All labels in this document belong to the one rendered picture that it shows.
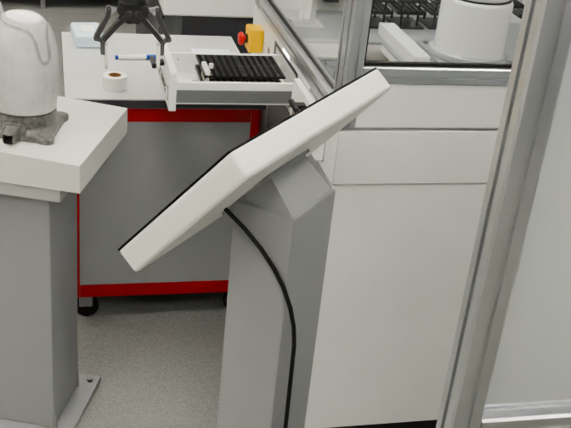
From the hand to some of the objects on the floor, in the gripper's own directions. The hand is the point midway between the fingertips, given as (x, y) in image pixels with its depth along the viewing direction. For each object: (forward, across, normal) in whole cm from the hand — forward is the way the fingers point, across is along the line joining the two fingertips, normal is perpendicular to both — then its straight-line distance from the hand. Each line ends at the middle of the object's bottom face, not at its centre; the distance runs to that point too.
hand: (132, 63), depth 256 cm
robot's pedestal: (+91, -28, -26) cm, 99 cm away
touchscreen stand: (+91, +14, -97) cm, 134 cm away
